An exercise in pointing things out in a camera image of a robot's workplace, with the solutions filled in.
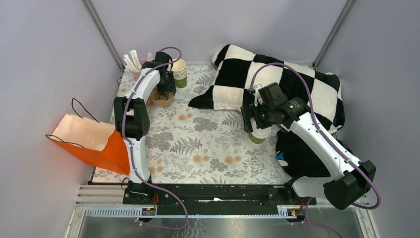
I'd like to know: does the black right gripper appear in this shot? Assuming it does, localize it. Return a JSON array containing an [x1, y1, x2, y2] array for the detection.
[[241, 101, 277, 133]]

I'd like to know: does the brown cardboard cup carrier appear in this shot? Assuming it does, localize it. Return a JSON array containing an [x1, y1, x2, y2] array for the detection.
[[146, 87, 174, 107]]

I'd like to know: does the white plastic cup lid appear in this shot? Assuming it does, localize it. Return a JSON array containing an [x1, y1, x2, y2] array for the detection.
[[253, 127, 271, 134]]

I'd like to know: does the orange paper bag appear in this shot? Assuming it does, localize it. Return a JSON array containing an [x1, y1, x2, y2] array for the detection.
[[45, 98, 130, 175]]

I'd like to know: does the green paper coffee cup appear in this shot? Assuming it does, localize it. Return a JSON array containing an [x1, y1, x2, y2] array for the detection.
[[249, 132, 269, 144]]

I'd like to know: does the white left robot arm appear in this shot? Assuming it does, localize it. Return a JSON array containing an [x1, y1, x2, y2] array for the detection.
[[113, 51, 177, 205]]

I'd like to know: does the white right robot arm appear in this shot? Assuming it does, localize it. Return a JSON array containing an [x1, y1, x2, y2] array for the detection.
[[241, 83, 376, 210]]

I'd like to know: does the stack of green paper cups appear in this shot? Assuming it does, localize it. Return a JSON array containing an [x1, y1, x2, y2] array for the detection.
[[171, 59, 187, 88]]

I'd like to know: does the pink straw holder cup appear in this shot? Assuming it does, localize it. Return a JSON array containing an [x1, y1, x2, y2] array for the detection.
[[131, 59, 146, 81]]

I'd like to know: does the black white checkered blanket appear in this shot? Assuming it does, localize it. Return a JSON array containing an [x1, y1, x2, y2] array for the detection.
[[188, 44, 345, 134]]

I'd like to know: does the blue white small object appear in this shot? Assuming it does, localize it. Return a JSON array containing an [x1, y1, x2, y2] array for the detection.
[[276, 152, 288, 167]]

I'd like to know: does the floral patterned table mat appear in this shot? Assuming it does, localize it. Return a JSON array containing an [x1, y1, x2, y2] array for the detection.
[[92, 64, 293, 185]]

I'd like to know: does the black cloth bundle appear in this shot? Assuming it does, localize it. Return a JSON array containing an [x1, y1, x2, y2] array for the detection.
[[275, 128, 353, 179]]

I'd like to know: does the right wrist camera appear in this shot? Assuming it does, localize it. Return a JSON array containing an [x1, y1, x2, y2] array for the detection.
[[249, 84, 263, 107]]

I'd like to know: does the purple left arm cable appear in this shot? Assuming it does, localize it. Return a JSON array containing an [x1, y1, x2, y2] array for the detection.
[[120, 46, 189, 231]]

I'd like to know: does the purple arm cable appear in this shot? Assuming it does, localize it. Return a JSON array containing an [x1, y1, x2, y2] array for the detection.
[[120, 46, 189, 231], [249, 62, 382, 238]]

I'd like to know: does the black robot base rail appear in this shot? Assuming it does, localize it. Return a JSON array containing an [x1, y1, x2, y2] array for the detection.
[[123, 181, 316, 216]]

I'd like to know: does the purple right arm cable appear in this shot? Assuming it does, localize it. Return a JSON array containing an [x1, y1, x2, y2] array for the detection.
[[249, 62, 382, 238]]

